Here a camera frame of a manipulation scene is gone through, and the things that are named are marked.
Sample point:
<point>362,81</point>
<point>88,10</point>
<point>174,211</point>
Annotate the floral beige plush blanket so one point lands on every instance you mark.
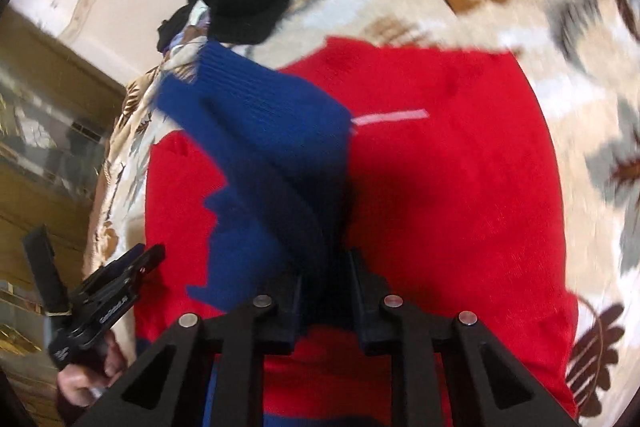
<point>581,59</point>

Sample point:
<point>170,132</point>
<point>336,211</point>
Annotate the patterned cloth under black garment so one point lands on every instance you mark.
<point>189,22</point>

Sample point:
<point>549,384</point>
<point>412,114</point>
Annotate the red and blue knit sweater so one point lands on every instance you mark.
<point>436,166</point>

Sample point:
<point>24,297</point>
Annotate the wooden glass-front cabinet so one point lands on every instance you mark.
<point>57,112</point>

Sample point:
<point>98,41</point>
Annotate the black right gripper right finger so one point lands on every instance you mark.
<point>446,370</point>

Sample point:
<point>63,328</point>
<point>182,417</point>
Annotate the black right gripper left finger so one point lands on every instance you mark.
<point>206,372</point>

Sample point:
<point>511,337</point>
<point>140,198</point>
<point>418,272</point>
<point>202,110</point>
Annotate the person's left hand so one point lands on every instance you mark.
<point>76,382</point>

